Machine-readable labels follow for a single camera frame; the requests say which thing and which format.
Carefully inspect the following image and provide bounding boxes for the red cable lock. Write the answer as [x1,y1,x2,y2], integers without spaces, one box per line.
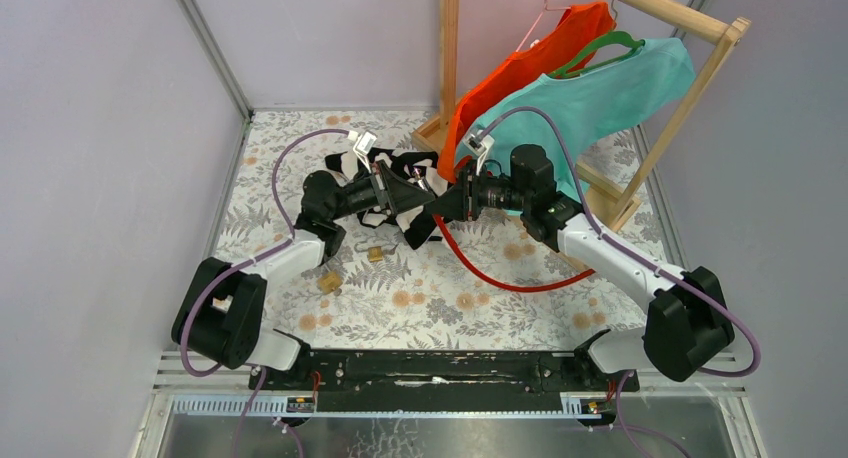
[433,215,596,293]

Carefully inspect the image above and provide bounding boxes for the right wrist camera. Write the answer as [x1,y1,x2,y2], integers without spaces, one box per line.
[461,132,495,175]

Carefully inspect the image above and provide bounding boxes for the black white striped garment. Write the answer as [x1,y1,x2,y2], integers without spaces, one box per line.
[324,147,449,250]

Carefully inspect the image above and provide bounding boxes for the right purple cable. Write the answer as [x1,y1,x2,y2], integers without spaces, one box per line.
[476,106,763,379]

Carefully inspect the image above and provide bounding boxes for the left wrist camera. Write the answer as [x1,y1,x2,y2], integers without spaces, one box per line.
[347,130,377,170]

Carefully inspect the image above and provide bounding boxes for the green clothes hanger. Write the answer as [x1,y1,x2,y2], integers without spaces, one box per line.
[548,31,646,79]

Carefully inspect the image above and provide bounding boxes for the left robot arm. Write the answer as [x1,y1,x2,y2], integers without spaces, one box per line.
[172,162,436,389]

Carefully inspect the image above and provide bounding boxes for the small brass padlock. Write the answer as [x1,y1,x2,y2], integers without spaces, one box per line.
[356,244,398,263]

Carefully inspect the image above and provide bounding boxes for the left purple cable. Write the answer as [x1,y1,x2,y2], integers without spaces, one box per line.
[180,128,352,379]

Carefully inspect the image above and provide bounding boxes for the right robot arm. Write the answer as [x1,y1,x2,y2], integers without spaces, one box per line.
[425,145,735,390]

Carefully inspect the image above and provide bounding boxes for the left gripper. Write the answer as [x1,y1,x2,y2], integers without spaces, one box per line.
[328,159,434,223]

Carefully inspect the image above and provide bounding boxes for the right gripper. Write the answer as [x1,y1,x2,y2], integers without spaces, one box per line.
[427,160,530,223]

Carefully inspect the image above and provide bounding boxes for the wooden clothes rack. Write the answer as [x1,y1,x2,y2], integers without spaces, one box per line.
[410,0,753,238]

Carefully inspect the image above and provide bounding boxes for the orange t-shirt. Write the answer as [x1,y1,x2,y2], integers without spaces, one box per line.
[437,1,615,182]

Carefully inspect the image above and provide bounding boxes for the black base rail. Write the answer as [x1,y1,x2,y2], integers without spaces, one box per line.
[249,349,639,413]

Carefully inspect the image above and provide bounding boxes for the teal t-shirt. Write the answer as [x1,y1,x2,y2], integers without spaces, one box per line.
[468,38,695,200]

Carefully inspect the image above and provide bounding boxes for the purple cable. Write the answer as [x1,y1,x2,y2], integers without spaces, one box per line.
[180,128,352,379]
[476,106,763,379]

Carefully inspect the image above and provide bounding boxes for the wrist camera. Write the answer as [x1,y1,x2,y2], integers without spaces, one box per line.
[347,130,377,170]
[461,132,495,175]

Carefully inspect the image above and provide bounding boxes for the floral table mat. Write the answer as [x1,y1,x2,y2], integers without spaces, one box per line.
[215,110,645,350]

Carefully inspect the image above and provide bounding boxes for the pink clothes hanger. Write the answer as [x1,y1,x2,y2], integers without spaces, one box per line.
[515,0,568,52]

